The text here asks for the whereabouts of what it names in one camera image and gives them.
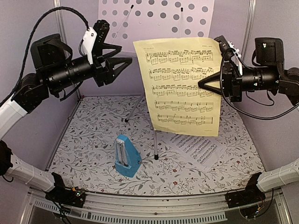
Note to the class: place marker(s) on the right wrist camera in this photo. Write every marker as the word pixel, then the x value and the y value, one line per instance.
pixel 230 53

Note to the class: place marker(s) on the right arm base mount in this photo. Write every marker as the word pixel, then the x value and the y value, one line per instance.
pixel 245 197

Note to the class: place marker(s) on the blue metronome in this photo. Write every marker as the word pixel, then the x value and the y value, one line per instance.
pixel 128 159

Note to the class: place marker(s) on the yellow sheet music page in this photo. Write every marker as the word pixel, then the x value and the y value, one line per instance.
pixel 171 69

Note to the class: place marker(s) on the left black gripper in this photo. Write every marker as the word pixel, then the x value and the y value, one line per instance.
pixel 99 73

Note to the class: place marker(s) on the lilac music stand with tripod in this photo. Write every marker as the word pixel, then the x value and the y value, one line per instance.
pixel 140 20

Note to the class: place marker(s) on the front aluminium rail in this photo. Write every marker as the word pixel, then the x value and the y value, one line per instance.
pixel 102 208

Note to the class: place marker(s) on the floral table mat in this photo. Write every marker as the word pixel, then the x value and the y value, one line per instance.
pixel 86 154

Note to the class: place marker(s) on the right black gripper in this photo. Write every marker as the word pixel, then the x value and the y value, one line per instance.
pixel 231 82

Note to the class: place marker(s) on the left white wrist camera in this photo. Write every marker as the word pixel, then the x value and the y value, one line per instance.
pixel 94 38

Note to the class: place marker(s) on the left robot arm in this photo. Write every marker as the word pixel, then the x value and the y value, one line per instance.
pixel 54 73

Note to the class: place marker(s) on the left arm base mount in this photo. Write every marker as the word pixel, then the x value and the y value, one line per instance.
pixel 72 196

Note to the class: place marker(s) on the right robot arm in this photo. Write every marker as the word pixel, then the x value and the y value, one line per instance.
pixel 266 73

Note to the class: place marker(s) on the white sheet music page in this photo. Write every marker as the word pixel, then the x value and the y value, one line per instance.
pixel 203 152

